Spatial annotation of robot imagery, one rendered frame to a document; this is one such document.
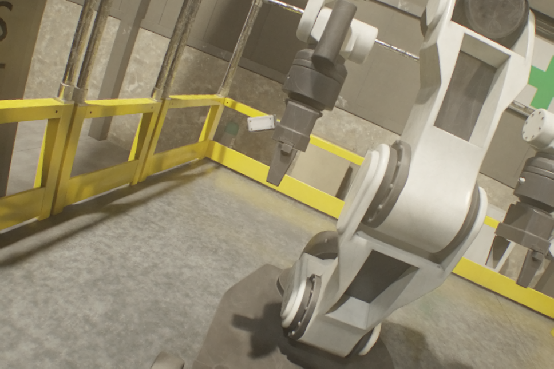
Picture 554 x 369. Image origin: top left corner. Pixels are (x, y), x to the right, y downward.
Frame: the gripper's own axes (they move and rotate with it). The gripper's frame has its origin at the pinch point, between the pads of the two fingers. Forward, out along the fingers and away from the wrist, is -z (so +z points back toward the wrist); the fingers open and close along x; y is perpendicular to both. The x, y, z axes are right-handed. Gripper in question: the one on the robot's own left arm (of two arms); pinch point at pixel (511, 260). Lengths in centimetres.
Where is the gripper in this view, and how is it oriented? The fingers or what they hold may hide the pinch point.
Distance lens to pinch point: 77.4
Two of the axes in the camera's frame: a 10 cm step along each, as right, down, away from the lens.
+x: -0.3, 0.6, -10.0
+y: 9.2, 3.8, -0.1
